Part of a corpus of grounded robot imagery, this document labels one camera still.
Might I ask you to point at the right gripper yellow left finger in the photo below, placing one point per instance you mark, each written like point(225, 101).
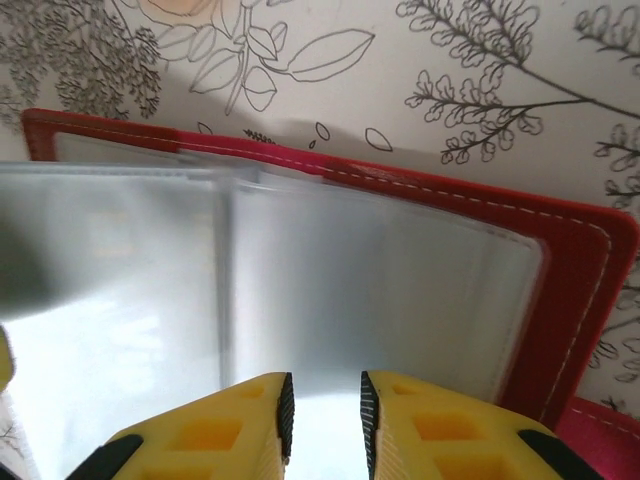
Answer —
point(200, 440)

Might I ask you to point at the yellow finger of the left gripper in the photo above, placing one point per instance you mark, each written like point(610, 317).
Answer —
point(5, 357)

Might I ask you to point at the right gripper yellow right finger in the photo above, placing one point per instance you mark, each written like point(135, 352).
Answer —
point(450, 440)

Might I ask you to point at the red leather card holder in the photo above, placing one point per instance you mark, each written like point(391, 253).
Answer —
point(375, 275)

